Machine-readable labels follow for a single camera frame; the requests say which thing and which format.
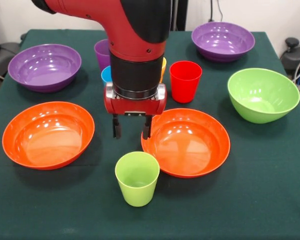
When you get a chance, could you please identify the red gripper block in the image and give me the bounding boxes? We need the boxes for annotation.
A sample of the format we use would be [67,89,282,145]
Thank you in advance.
[103,82,168,140]

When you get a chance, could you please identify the orange plastic bowl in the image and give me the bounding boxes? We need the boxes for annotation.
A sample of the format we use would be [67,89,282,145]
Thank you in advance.
[140,107,231,179]
[1,101,96,171]

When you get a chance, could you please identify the green plastic cup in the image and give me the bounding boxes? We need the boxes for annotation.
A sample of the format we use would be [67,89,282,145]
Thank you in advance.
[114,151,161,208]

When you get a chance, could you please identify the blue plastic cup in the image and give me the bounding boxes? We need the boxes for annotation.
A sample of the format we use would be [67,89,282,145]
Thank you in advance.
[100,65,113,88]

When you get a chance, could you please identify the yellow plastic cup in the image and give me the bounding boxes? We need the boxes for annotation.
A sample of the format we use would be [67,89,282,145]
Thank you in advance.
[159,57,167,84]

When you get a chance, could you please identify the red plastic cup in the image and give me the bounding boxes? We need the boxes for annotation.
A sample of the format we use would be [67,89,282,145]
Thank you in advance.
[169,60,203,104]

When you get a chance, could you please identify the purple plastic cup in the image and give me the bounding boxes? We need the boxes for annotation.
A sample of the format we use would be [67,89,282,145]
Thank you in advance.
[93,39,112,72]

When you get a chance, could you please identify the dark green tablecloth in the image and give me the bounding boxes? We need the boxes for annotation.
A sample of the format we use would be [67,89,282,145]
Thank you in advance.
[0,29,300,240]

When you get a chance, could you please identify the purple plastic bowl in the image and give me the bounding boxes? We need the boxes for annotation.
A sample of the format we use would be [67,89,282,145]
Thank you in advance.
[191,21,256,63]
[7,43,83,94]

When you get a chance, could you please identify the green plastic bowl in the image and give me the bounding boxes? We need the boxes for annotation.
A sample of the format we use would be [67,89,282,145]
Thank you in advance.
[227,67,300,125]

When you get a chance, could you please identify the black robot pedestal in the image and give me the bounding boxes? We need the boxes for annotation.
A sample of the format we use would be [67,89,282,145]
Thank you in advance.
[169,0,188,32]

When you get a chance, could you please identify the black wall cable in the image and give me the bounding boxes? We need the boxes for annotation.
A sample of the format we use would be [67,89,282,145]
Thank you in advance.
[209,0,224,23]

